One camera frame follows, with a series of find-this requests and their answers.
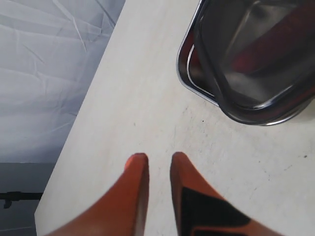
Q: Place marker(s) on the black backdrop stand pole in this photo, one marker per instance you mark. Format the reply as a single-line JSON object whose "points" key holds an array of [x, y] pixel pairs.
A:
{"points": [[15, 196]]}

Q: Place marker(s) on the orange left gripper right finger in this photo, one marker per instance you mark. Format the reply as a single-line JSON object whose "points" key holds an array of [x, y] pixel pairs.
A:
{"points": [[199, 209]]}

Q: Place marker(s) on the steel two-compartment lunch box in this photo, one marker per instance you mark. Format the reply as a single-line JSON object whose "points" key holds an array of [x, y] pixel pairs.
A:
{"points": [[192, 73]]}

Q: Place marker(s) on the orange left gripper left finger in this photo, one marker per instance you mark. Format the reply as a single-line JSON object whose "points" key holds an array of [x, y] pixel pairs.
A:
{"points": [[121, 211]]}

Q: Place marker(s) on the blue-grey backdrop cloth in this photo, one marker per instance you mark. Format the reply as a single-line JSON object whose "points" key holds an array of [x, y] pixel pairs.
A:
{"points": [[49, 53]]}

